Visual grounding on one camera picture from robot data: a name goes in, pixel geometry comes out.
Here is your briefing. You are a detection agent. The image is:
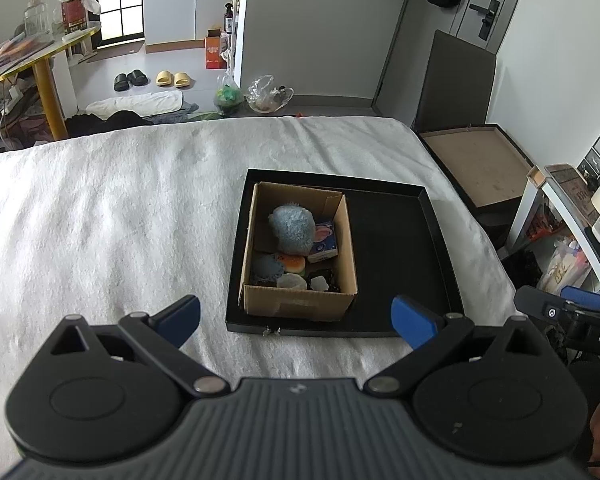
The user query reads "blue denim fabric scrap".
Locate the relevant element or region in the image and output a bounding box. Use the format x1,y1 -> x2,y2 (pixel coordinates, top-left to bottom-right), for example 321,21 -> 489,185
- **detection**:
251,254 -> 285,284

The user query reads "white plastic ball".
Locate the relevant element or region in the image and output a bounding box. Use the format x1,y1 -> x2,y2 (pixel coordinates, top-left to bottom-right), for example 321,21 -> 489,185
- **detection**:
276,273 -> 308,292

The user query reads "hamburger squishy toy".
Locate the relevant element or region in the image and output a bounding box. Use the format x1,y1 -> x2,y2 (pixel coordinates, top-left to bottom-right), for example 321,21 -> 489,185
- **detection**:
275,252 -> 306,274

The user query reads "fluffy light blue plush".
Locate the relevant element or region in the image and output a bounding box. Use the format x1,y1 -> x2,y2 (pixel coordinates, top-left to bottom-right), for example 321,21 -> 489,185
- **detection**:
268,204 -> 315,257

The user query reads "white shopping bag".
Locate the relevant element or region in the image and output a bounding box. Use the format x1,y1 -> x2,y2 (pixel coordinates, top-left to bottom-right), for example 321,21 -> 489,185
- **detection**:
538,238 -> 591,296

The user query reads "white side table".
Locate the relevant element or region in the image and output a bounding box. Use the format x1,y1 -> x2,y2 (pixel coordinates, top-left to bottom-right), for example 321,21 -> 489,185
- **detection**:
505,164 -> 600,283

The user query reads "orange storage basket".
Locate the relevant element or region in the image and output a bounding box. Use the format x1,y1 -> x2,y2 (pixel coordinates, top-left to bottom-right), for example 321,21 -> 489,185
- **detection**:
526,203 -> 564,242

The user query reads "black shallow tray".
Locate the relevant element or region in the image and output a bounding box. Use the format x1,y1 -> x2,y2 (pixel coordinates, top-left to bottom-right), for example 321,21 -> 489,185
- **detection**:
225,168 -> 464,338

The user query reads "brown cardboard box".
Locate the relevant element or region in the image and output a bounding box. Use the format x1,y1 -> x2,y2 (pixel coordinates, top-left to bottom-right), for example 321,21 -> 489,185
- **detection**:
240,182 -> 358,322

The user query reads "white bed blanket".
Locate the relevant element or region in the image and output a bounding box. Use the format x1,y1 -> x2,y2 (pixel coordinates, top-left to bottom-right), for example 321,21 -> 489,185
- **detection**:
0,116 -> 515,477

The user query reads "brown framed board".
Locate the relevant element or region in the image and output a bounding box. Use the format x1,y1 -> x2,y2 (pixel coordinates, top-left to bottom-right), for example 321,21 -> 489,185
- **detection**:
420,125 -> 532,208

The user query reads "dark olive upright panel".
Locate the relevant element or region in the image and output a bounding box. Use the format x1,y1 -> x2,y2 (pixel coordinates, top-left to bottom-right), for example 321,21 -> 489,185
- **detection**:
412,30 -> 496,133

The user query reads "white folded floor towel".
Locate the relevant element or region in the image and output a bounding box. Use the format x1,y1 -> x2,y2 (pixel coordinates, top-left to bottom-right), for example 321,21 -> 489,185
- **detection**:
84,90 -> 184,120

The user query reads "green item plastic bag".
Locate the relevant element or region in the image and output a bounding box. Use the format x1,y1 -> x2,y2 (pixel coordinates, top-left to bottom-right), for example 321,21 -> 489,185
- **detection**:
213,74 -> 244,117

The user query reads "left black slipper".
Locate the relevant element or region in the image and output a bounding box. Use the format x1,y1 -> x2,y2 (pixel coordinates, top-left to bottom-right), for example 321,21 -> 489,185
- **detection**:
114,73 -> 130,92

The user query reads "black slipper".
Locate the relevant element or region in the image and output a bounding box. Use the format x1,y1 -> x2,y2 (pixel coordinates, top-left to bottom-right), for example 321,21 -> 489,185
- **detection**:
114,73 -> 130,92
126,70 -> 149,87

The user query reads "right black slipper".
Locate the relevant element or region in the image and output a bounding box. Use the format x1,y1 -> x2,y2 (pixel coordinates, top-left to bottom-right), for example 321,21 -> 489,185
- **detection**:
126,70 -> 149,87

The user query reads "clear plastic bag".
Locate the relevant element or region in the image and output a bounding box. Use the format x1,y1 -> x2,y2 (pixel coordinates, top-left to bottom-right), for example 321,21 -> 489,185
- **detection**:
245,75 -> 294,115

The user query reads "orange cardboard carton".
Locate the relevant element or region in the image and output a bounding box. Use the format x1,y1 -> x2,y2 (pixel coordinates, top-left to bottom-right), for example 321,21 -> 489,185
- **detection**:
204,28 -> 226,70

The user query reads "yellow leg table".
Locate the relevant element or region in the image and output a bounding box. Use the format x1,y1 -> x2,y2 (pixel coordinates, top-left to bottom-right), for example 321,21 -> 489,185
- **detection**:
0,21 -> 100,141

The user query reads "grey door with lock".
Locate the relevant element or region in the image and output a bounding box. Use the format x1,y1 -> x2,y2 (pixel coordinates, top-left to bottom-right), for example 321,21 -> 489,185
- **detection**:
451,0 -> 518,54

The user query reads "white kitchen cabinet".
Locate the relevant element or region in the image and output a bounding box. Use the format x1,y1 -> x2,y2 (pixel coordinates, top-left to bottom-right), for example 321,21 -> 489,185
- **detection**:
143,0 -> 232,53

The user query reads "black spray bottle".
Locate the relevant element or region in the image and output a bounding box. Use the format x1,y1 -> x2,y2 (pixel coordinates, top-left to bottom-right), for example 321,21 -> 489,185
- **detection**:
224,2 -> 234,35

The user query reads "red canister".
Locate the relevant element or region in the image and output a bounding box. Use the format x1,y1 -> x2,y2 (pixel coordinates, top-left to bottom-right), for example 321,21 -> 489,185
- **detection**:
59,0 -> 87,35

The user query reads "glass jar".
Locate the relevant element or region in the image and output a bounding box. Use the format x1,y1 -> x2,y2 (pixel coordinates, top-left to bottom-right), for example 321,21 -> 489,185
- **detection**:
23,0 -> 52,41

